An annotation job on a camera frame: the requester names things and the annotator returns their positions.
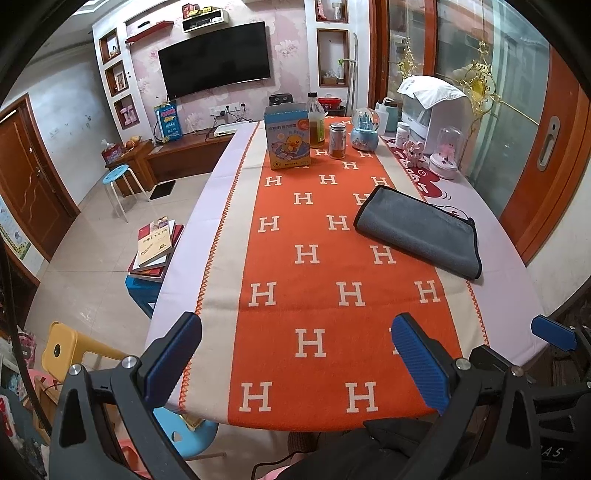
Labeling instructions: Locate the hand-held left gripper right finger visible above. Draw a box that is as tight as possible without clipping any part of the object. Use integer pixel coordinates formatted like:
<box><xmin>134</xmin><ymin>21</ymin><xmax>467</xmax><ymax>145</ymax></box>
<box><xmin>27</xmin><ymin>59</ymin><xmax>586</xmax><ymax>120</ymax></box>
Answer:
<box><xmin>390</xmin><ymin>312</ymin><xmax>556</xmax><ymax>480</ymax></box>

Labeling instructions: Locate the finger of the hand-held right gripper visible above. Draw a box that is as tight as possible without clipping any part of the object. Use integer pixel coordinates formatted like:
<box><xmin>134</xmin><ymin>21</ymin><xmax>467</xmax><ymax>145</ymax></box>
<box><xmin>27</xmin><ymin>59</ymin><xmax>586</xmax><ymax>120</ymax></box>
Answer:
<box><xmin>530</xmin><ymin>315</ymin><xmax>579</xmax><ymax>352</ymax></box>

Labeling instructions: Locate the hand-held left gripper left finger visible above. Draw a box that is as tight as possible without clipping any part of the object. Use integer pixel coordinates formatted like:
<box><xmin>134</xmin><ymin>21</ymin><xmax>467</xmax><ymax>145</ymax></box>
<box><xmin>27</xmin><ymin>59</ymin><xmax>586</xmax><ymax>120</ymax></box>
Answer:
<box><xmin>48</xmin><ymin>311</ymin><xmax>204</xmax><ymax>480</ymax></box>

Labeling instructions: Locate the grey towel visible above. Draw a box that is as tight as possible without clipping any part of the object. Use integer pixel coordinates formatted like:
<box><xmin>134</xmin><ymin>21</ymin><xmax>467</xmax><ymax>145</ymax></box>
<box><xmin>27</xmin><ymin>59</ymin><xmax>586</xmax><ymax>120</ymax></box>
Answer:
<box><xmin>353</xmin><ymin>185</ymin><xmax>483</xmax><ymax>281</ymax></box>

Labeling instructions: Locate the white pink tablecloth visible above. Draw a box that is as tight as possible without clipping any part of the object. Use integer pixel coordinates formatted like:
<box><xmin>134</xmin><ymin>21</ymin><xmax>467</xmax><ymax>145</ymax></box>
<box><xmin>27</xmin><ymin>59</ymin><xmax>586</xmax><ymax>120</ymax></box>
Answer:
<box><xmin>145</xmin><ymin>120</ymin><xmax>546</xmax><ymax>412</ymax></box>

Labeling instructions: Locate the dark blue stool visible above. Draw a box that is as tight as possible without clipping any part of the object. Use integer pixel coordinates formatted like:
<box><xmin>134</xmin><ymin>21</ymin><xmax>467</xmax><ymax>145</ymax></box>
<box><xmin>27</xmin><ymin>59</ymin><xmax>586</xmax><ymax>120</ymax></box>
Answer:
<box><xmin>126</xmin><ymin>274</ymin><xmax>162</xmax><ymax>319</ymax></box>

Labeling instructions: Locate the light blue plastic stool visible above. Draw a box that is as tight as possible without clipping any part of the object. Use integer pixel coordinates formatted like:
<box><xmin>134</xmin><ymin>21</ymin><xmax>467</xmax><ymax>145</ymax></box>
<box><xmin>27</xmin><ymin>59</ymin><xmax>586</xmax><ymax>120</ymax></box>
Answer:
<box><xmin>152</xmin><ymin>406</ymin><xmax>221</xmax><ymax>459</ymax></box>

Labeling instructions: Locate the yellow plastic stool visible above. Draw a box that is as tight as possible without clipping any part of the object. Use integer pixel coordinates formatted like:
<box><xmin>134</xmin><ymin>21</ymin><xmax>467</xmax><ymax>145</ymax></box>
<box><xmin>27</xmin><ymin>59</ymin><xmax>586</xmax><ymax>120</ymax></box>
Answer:
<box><xmin>41</xmin><ymin>322</ymin><xmax>128</xmax><ymax>385</ymax></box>

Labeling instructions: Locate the person's dark clothing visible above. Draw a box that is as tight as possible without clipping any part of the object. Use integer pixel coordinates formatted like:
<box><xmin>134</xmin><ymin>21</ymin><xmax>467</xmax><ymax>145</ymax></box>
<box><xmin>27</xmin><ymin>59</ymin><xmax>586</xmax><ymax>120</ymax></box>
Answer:
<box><xmin>286</xmin><ymin>418</ymin><xmax>445</xmax><ymax>480</ymax></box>

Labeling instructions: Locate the stack of books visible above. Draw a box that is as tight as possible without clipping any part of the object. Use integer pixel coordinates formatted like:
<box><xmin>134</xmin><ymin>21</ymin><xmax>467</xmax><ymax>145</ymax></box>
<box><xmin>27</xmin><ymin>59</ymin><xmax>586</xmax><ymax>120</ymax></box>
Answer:
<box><xmin>128</xmin><ymin>218</ymin><xmax>184</xmax><ymax>281</ymax></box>

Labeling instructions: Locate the orange printed blanket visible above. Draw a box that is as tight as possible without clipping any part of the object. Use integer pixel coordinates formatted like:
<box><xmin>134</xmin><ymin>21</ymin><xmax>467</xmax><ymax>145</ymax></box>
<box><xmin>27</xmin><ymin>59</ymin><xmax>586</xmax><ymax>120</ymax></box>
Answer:
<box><xmin>178</xmin><ymin>117</ymin><xmax>490</xmax><ymax>432</ymax></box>

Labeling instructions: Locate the black floor mat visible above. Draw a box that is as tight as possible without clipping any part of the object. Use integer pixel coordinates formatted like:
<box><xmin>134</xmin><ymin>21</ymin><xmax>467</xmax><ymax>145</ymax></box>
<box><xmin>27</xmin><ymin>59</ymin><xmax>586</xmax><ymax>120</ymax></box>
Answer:
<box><xmin>150</xmin><ymin>181</ymin><xmax>179</xmax><ymax>201</ymax></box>

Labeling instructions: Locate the round blue top stool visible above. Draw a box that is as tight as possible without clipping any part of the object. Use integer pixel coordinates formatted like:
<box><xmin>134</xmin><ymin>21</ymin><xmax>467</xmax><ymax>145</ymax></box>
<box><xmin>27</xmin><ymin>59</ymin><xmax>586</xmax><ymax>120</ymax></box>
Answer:
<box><xmin>102</xmin><ymin>164</ymin><xmax>151</xmax><ymax>223</ymax></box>

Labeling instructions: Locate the wooden side cabinet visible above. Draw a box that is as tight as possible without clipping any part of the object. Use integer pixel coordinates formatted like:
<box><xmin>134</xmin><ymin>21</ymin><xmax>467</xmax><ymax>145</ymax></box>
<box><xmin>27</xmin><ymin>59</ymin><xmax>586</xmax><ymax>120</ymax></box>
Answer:
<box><xmin>105</xmin><ymin>140</ymin><xmax>158</xmax><ymax>197</ymax></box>

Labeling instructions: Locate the wooden television cabinet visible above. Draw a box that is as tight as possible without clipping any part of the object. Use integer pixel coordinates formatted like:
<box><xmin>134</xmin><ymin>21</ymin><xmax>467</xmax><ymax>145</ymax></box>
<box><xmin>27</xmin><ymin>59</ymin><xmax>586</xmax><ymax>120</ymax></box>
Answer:
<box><xmin>147</xmin><ymin>130</ymin><xmax>241</xmax><ymax>184</ymax></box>

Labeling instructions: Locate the glass dome ornament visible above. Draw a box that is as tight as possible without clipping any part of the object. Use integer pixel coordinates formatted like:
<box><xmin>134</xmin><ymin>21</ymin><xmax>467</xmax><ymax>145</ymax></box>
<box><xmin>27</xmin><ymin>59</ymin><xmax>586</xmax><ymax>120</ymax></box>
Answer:
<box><xmin>429</xmin><ymin>127</ymin><xmax>465</xmax><ymax>180</ymax></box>

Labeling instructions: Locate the pink bunny toy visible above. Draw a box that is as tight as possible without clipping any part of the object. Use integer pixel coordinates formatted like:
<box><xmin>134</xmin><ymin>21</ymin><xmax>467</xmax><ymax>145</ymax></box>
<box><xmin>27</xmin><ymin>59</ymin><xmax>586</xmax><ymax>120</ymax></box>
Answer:
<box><xmin>403</xmin><ymin>140</ymin><xmax>426</xmax><ymax>166</ymax></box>

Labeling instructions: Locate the red tissue box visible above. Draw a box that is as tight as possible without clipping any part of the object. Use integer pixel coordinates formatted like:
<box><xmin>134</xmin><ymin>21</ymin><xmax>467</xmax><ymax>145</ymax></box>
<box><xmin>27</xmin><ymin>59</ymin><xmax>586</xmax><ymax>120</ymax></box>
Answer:
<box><xmin>102</xmin><ymin>141</ymin><xmax>126</xmax><ymax>165</ymax></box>

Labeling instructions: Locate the brown wooden door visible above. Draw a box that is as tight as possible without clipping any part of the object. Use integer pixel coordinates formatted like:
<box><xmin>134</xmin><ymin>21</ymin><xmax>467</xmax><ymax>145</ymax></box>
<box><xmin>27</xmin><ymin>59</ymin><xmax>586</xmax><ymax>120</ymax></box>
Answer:
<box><xmin>0</xmin><ymin>99</ymin><xmax>82</xmax><ymax>264</ymax></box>

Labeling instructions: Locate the white countertop appliance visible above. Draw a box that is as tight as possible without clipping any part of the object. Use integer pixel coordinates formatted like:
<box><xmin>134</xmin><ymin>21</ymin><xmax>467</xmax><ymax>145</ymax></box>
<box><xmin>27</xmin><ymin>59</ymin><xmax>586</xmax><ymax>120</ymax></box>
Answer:
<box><xmin>398</xmin><ymin>76</ymin><xmax>474</xmax><ymax>156</ymax></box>

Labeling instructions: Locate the blue standing package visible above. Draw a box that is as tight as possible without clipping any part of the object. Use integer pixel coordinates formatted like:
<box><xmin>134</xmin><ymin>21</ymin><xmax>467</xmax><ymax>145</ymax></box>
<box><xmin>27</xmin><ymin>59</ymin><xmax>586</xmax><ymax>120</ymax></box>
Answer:
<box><xmin>153</xmin><ymin>104</ymin><xmax>182</xmax><ymax>143</ymax></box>

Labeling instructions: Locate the metal can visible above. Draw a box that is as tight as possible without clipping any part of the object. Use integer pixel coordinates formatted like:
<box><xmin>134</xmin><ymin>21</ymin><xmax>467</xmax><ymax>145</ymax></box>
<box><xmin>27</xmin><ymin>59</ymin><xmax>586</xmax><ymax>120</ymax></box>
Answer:
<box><xmin>329</xmin><ymin>123</ymin><xmax>347</xmax><ymax>160</ymax></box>

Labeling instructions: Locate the blue snow globe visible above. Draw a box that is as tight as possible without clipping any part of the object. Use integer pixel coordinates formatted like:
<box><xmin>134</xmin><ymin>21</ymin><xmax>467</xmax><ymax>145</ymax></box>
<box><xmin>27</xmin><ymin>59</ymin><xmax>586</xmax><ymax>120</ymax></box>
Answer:
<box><xmin>350</xmin><ymin>107</ymin><xmax>381</xmax><ymax>151</ymax></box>

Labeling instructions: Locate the blue duck print carton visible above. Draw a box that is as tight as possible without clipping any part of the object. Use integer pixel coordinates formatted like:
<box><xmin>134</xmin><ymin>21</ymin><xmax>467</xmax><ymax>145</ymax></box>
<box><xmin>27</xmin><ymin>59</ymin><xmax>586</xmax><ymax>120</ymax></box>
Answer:
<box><xmin>263</xmin><ymin>102</ymin><xmax>313</xmax><ymax>171</ymax></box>

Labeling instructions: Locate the white plastic jug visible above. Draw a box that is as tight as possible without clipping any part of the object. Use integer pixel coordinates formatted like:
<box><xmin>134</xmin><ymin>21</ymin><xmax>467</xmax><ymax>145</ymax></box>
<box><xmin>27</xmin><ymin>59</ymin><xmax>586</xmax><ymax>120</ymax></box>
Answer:
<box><xmin>375</xmin><ymin>98</ymin><xmax>402</xmax><ymax>137</ymax></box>

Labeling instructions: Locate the gold door ornament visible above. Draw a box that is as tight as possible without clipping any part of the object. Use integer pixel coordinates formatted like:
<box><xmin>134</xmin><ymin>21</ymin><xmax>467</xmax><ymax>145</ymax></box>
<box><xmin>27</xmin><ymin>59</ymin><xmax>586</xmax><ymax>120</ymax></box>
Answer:
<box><xmin>455</xmin><ymin>41</ymin><xmax>503</xmax><ymax>136</ymax></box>

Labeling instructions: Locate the oil bottle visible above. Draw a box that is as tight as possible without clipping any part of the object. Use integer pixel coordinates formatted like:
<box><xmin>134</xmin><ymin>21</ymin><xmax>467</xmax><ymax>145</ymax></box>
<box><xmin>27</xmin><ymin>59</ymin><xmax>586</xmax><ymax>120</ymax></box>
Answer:
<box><xmin>307</xmin><ymin>92</ymin><xmax>327</xmax><ymax>149</ymax></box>

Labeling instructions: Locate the white cloth cover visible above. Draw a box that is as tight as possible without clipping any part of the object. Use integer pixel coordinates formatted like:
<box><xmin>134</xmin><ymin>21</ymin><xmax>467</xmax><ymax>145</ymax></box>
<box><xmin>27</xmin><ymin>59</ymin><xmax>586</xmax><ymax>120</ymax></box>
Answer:
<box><xmin>398</xmin><ymin>75</ymin><xmax>468</xmax><ymax>112</ymax></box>

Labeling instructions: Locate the white mop pole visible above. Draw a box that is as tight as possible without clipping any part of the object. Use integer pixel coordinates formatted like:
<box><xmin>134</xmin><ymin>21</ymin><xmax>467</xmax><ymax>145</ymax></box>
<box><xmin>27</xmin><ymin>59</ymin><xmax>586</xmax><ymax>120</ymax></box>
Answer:
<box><xmin>346</xmin><ymin>32</ymin><xmax>359</xmax><ymax>117</ymax></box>

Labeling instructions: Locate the black flat television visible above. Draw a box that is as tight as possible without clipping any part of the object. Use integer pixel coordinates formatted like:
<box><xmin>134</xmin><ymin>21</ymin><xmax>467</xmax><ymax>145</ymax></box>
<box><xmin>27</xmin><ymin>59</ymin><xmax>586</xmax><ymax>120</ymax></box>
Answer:
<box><xmin>158</xmin><ymin>21</ymin><xmax>272</xmax><ymax>100</ymax></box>

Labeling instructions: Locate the silver door handle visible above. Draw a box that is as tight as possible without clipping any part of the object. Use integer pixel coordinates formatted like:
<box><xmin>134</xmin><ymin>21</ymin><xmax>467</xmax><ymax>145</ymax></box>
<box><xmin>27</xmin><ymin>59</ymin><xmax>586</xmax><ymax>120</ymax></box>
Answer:
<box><xmin>537</xmin><ymin>116</ymin><xmax>561</xmax><ymax>173</ymax></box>

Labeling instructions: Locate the wall poster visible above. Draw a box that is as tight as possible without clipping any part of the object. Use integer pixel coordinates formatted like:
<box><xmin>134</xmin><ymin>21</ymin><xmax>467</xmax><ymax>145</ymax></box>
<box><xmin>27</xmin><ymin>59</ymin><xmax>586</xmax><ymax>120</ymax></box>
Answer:
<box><xmin>0</xmin><ymin>196</ymin><xmax>33</xmax><ymax>274</ymax></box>

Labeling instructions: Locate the red wall shelf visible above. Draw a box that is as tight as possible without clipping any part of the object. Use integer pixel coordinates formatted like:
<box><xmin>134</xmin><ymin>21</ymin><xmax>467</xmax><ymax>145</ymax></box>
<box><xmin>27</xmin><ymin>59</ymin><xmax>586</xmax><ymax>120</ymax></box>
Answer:
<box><xmin>125</xmin><ymin>20</ymin><xmax>175</xmax><ymax>45</ymax></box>

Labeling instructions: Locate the white wall shelf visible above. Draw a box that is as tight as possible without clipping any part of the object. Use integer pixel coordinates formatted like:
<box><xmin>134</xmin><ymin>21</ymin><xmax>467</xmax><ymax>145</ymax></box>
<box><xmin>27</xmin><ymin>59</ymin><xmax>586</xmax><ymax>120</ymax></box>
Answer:
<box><xmin>181</xmin><ymin>8</ymin><xmax>230</xmax><ymax>33</ymax></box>

